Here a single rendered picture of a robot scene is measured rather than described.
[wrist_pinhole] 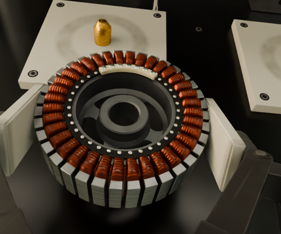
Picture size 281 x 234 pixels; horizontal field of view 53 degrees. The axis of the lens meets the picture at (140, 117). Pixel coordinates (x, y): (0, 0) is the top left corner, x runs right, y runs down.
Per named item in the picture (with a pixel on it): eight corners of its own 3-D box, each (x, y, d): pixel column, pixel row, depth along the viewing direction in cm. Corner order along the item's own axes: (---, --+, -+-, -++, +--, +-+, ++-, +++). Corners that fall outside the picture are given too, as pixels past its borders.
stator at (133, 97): (204, 217, 18) (223, 194, 15) (22, 203, 17) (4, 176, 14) (192, 87, 24) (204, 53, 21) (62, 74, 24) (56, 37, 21)
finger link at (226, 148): (232, 143, 14) (247, 144, 14) (203, 97, 20) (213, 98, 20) (219, 192, 15) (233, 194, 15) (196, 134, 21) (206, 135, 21)
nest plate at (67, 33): (165, 103, 30) (167, 95, 29) (20, 88, 29) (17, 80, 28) (164, 19, 39) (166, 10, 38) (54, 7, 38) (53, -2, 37)
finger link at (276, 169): (255, 177, 13) (320, 182, 13) (224, 128, 17) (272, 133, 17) (247, 203, 13) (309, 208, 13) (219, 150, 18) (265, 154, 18)
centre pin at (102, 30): (110, 47, 32) (110, 27, 30) (93, 45, 32) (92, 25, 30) (111, 36, 33) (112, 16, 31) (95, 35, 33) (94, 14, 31)
